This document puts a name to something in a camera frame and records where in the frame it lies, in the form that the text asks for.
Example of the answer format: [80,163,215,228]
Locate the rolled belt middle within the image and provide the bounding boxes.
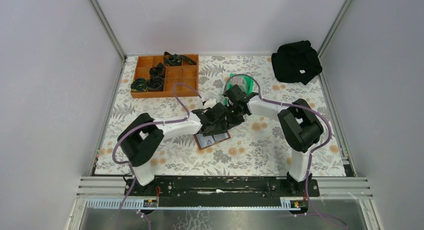
[149,63,166,78]

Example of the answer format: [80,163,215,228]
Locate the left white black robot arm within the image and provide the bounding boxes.
[117,103,230,195]

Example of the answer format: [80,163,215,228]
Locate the wooden compartment tray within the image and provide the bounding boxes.
[130,54,199,98]

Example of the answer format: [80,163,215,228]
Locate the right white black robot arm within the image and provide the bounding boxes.
[223,85,324,196]

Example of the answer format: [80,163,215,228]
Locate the rolled belt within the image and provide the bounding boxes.
[146,76,165,92]
[130,78,148,92]
[163,52,197,66]
[149,63,166,78]

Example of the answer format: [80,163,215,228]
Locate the stack of credit cards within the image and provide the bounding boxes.
[230,76,251,94]

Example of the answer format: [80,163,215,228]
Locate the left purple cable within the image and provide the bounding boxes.
[111,83,205,230]

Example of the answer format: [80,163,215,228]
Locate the floral patterned table mat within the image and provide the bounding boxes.
[94,56,330,176]

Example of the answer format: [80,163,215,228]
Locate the rolled belt lower right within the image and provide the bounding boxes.
[146,76,165,92]

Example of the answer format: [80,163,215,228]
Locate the green plastic bin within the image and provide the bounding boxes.
[224,73,254,99]

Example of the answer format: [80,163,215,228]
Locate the black cloth bundle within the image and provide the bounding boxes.
[271,41,323,85]

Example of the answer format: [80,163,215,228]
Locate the brown leather card holder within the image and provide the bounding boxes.
[194,132,231,150]

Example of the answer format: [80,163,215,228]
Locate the rolled belt lower left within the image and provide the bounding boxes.
[130,78,148,92]

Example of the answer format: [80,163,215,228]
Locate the purple cable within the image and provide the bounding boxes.
[223,74,349,227]
[111,83,205,230]

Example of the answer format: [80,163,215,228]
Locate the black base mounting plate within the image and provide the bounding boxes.
[123,175,320,199]

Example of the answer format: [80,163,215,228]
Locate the rolled belt top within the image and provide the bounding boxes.
[163,52,197,66]

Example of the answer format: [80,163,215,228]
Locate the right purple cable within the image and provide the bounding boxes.
[223,74,349,227]

